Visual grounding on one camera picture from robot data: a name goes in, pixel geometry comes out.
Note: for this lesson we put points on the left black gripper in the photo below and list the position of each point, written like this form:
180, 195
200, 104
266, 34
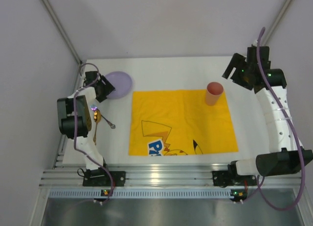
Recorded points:
104, 89

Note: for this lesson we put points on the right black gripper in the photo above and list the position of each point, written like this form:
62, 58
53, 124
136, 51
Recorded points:
237, 71

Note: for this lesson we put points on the purple plastic plate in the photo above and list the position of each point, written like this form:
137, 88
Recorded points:
122, 83

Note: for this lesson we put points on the iridescent fork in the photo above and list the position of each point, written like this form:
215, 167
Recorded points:
95, 108

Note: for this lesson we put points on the gold spoon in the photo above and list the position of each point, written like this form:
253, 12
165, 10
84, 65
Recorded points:
97, 118

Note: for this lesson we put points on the pink plastic cup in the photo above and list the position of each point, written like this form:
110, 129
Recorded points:
213, 92

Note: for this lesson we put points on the yellow Pikachu cloth placemat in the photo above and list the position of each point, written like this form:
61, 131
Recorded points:
179, 123

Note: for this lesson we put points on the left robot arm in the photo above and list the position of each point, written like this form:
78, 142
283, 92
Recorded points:
76, 117

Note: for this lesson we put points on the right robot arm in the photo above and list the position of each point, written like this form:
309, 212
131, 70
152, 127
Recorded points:
283, 157

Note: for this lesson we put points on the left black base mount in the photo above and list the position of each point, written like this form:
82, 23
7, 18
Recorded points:
99, 178

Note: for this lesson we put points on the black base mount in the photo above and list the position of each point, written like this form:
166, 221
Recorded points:
225, 178
99, 178

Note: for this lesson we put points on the perforated cable duct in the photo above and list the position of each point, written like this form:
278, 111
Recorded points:
148, 193

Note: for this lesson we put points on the aluminium rail frame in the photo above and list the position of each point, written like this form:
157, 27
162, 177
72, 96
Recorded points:
148, 175

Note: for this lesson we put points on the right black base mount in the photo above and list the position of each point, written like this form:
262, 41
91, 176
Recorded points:
225, 178

